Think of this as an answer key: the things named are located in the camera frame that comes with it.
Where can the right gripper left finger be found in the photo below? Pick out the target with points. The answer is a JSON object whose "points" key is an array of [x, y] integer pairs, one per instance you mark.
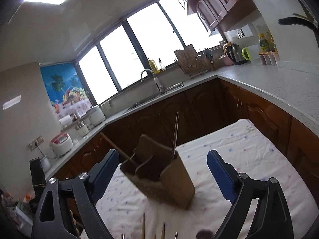
{"points": [[53, 218]]}

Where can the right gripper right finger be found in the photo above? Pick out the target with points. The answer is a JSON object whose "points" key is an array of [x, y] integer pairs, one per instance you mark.
{"points": [[272, 217]]}

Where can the wooden chopstick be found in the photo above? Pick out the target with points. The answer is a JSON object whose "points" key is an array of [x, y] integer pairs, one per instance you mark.
{"points": [[118, 149], [143, 232], [163, 231]]}

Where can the kitchen faucet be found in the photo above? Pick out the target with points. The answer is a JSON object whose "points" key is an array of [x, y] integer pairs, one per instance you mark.
{"points": [[158, 84]]}

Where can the aluminium pot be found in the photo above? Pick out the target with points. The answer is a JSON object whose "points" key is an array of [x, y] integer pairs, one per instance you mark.
{"points": [[46, 164]]}

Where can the white floral tablecloth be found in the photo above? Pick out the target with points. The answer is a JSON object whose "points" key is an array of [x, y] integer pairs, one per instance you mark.
{"points": [[244, 147]]}

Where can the white red rice cooker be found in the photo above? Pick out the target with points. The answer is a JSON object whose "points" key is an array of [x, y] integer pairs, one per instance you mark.
{"points": [[61, 144]]}

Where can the small white cooker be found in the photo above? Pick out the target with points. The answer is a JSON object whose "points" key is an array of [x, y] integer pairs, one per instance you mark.
{"points": [[82, 129]]}

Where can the wooden utensil holder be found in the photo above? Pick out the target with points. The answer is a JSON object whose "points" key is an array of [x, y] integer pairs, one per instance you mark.
{"points": [[158, 174]]}

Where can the fruit poster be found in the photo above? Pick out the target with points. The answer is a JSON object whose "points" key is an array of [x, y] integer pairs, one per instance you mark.
{"points": [[65, 90]]}

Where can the pink container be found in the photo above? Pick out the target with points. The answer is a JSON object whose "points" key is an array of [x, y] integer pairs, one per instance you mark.
{"points": [[227, 61]]}

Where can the green cup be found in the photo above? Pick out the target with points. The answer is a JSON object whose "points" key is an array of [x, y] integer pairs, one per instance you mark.
{"points": [[246, 54]]}

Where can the electric kettle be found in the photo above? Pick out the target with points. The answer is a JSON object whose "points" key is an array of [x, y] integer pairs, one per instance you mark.
{"points": [[234, 53]]}

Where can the wooden dish rack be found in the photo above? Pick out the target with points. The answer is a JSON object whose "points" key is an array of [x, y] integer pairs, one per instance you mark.
{"points": [[194, 63]]}

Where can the yellow oil bottle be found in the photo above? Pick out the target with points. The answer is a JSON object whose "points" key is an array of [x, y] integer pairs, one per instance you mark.
{"points": [[263, 43]]}

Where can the yellow dish soap bottle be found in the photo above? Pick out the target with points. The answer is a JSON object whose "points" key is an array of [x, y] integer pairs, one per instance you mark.
{"points": [[153, 66]]}

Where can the black pan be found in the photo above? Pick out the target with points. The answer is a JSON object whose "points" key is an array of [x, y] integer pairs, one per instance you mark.
{"points": [[298, 21]]}

